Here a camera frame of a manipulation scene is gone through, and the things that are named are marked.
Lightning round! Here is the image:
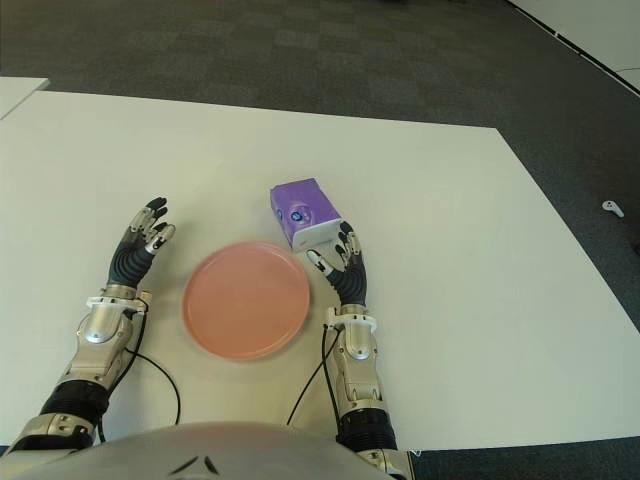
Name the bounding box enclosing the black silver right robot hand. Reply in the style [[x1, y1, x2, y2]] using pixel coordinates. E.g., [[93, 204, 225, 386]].
[[305, 221, 372, 307]]

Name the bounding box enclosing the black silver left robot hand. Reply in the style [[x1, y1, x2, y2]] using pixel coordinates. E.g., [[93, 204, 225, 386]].
[[106, 196, 177, 291]]

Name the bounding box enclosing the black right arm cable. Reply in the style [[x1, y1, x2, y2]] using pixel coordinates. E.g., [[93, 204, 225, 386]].
[[285, 323, 346, 426]]

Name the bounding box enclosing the white side table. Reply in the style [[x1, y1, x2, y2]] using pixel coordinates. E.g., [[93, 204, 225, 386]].
[[0, 77, 51, 120]]

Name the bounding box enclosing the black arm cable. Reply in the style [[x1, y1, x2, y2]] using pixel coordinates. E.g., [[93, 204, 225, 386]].
[[97, 299, 182, 444], [285, 323, 346, 426]]

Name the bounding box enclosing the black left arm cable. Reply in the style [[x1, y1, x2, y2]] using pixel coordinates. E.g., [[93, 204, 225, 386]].
[[97, 299, 182, 444]]

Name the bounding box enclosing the purple tissue paper pack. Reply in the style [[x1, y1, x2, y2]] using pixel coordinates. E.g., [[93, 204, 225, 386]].
[[269, 176, 344, 253]]

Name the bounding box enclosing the pink round plate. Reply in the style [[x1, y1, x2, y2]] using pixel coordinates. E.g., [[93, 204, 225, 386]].
[[180, 240, 312, 362]]

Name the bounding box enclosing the silver robot torso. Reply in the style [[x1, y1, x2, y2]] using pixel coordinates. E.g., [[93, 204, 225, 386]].
[[0, 422, 396, 480]]

